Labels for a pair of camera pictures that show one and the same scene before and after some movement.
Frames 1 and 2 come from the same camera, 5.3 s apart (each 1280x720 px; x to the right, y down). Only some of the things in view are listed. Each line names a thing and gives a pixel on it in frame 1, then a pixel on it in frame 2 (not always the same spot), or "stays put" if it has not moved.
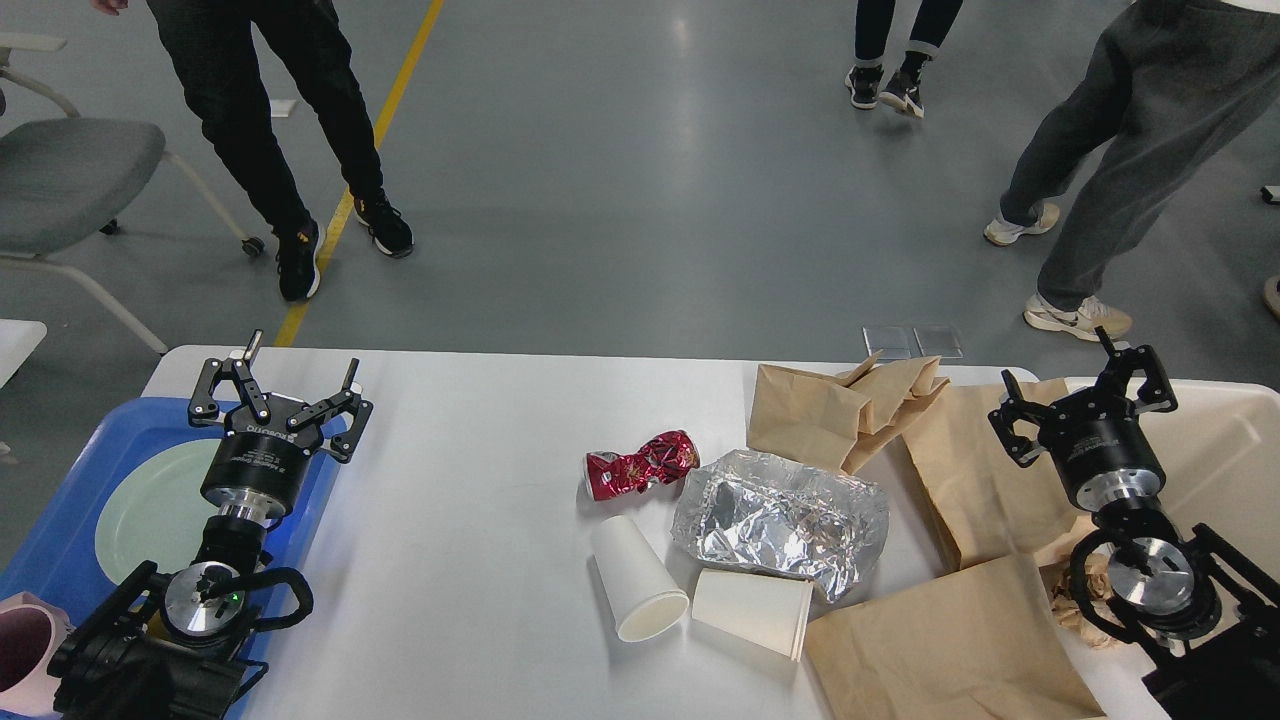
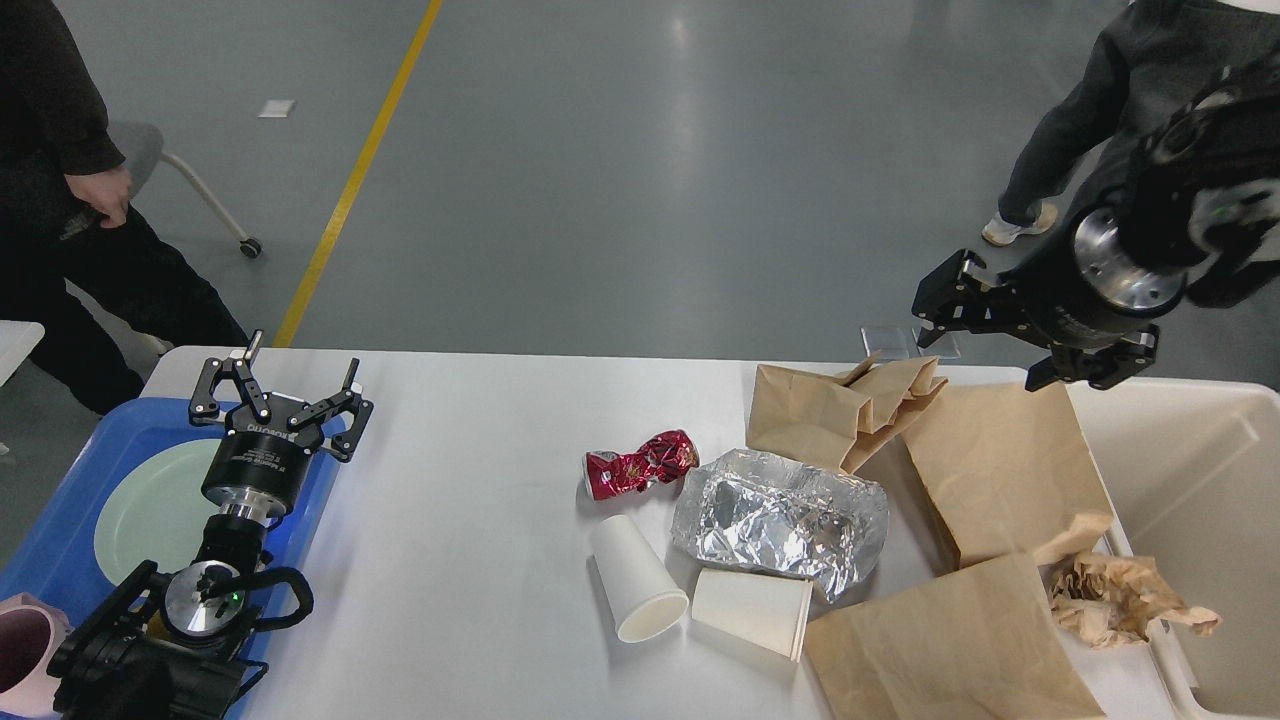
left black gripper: (264, 453) stays put
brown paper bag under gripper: (993, 505) stays put
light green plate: (156, 511) stays put
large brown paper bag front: (976, 643) stays put
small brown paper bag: (857, 412) stays put
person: (208, 45) → (67, 217)
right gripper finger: (1156, 393) → (1099, 366)
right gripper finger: (1014, 406) → (953, 299)
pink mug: (31, 630) stays put
